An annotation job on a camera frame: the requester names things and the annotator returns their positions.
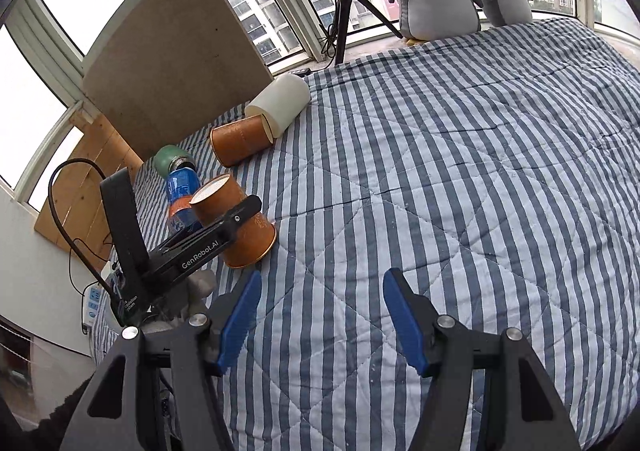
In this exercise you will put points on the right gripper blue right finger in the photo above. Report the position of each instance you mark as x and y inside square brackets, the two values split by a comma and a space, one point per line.
[399, 299]

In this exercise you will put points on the white cylindrical cup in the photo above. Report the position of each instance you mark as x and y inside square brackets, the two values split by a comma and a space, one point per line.
[280, 102]

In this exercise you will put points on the gloved hand on left gripper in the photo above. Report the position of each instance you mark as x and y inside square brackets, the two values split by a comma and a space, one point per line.
[185, 299]

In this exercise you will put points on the light pine slat board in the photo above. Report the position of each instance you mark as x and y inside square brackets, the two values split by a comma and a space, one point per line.
[76, 190]

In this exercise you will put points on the orange paper cup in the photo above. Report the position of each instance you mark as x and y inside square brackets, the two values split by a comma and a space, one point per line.
[234, 142]
[253, 234]

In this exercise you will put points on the striped blue white quilt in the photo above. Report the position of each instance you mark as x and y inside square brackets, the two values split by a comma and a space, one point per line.
[500, 172]

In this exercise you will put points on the black tripod stand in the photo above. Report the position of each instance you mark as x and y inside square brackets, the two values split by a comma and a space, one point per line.
[338, 31]

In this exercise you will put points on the white power strip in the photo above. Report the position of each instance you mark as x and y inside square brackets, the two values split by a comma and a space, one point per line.
[92, 313]

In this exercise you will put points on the green thermos bottle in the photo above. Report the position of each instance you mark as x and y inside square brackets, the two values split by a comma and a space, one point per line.
[171, 158]

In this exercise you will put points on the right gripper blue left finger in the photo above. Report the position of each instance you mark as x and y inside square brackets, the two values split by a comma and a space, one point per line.
[243, 301]

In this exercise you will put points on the large brown wooden board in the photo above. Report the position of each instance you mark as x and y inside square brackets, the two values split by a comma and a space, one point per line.
[172, 67]

